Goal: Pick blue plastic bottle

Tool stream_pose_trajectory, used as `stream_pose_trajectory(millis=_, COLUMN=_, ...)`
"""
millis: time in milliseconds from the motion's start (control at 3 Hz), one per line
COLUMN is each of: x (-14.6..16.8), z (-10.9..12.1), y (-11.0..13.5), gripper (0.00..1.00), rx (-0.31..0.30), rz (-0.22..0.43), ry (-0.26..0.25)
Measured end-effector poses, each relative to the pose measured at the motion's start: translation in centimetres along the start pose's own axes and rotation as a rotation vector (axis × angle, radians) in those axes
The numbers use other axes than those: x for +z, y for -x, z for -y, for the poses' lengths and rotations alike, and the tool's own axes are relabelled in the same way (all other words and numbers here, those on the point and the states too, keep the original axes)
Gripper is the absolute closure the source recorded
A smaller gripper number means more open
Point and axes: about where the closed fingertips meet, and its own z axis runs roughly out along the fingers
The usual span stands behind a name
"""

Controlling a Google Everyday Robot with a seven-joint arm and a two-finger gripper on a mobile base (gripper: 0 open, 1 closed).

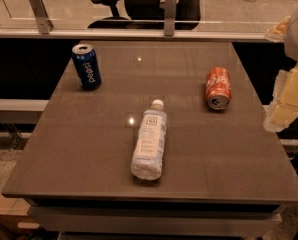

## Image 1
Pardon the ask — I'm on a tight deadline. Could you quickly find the left metal glass bracket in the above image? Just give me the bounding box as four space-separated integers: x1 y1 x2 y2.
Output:
29 0 54 34

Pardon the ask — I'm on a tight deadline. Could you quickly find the metal glass bracket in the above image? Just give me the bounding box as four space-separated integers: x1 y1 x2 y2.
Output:
164 0 177 37
29 0 54 34

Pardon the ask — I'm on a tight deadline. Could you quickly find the clear blue-label plastic bottle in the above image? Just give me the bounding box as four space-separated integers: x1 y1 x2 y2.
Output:
131 99 167 181

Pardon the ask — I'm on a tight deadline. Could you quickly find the red Coca-Cola can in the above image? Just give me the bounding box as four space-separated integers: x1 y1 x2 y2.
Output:
205 67 231 110

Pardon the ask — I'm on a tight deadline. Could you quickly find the wooden box under table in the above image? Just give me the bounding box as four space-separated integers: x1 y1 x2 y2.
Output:
0 195 41 240

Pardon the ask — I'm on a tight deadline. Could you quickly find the black office chair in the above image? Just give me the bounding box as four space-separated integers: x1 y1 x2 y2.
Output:
88 0 201 30

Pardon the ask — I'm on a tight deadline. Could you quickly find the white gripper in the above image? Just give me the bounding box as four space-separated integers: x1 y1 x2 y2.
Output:
263 7 298 132

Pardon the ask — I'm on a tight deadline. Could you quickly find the glass partition panel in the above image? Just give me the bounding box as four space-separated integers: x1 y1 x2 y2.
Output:
0 0 298 33

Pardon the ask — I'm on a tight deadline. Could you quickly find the middle metal glass bracket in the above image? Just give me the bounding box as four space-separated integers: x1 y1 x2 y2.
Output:
164 0 177 37

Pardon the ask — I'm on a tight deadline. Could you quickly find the blue Pepsi can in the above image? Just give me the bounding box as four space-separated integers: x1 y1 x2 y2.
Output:
72 44 101 90

